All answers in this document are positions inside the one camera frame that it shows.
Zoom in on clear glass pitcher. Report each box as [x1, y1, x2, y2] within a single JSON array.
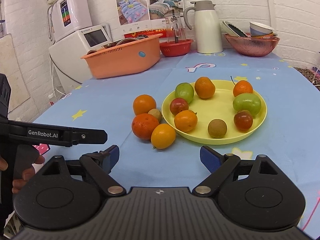
[[165, 10, 186, 43]]

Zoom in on green apple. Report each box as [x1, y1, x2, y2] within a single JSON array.
[[175, 82, 194, 103], [233, 93, 261, 116]]

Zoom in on blue patterned tablecloth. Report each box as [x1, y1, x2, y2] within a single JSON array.
[[37, 50, 319, 238]]

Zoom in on red plum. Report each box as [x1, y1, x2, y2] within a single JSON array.
[[234, 110, 253, 131], [169, 98, 189, 116]]

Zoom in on pink glass bowl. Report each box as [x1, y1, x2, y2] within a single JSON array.
[[225, 34, 280, 57]]

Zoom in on small brown longan back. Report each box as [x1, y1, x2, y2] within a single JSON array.
[[148, 108, 162, 122]]

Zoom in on green apple left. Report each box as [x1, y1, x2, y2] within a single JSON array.
[[175, 82, 194, 103]]

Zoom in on large dark orange mandarin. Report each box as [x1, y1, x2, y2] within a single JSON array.
[[131, 113, 159, 140]]

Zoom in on red plum right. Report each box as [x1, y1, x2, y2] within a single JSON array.
[[234, 110, 253, 131]]

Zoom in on white water purifier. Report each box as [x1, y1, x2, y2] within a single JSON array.
[[52, 0, 92, 42]]

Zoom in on red plum left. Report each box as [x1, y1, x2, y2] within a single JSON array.
[[169, 98, 189, 116]]

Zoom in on yellow-orange citrus fruit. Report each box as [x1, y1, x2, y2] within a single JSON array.
[[151, 124, 176, 150]]

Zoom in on small orange mandarin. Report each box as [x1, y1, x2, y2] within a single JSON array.
[[174, 110, 198, 133]]

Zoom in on orange mandarin plate back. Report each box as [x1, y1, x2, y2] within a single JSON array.
[[194, 77, 215, 99]]

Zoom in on white appliance with screen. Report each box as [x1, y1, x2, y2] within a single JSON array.
[[49, 23, 113, 94]]

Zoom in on orange plastic basket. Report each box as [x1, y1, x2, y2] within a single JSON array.
[[81, 34, 161, 79]]

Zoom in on round orange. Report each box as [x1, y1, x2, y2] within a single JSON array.
[[133, 94, 156, 115]]

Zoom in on orange mandarin with stem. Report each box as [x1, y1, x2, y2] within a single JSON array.
[[231, 76, 253, 97]]

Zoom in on yellow plastic plate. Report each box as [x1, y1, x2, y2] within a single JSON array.
[[176, 80, 267, 145]]

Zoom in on bedding poster calendar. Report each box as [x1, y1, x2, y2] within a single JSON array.
[[116, 0, 184, 37]]

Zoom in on person's left hand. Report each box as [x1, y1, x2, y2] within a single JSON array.
[[0, 155, 45, 194]]

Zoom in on red plastic colander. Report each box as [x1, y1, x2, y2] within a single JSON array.
[[159, 39, 193, 57]]

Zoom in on white thermos jug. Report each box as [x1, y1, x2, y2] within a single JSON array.
[[183, 0, 223, 54]]

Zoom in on white tilted dish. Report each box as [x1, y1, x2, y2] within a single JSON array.
[[221, 21, 248, 37]]

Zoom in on stacked white blue bowls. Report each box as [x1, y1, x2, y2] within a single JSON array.
[[249, 22, 277, 38]]

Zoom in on green apple right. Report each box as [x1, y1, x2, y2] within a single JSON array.
[[233, 93, 261, 116]]

